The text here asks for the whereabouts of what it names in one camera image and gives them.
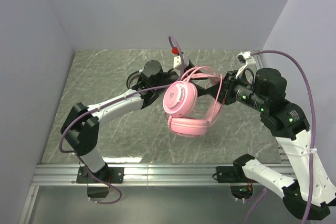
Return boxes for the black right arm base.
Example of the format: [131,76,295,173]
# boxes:
[212,166,264,202]

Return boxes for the aluminium front rail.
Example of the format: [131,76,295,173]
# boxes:
[31,163,308,187]

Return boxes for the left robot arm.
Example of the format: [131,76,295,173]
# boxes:
[60,56,190,174]

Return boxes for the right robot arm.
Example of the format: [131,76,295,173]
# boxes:
[196,68,335,220]

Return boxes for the aluminium right side rail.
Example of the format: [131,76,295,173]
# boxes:
[251,50,292,162]

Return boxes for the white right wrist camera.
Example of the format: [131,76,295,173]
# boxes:
[236,51,256,79]

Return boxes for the white and black headphones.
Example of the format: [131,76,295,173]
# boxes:
[126,70,142,89]

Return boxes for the aluminium rail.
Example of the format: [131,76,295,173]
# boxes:
[251,50,292,162]
[31,163,308,187]

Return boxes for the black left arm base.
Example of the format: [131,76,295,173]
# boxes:
[76,165,124,205]

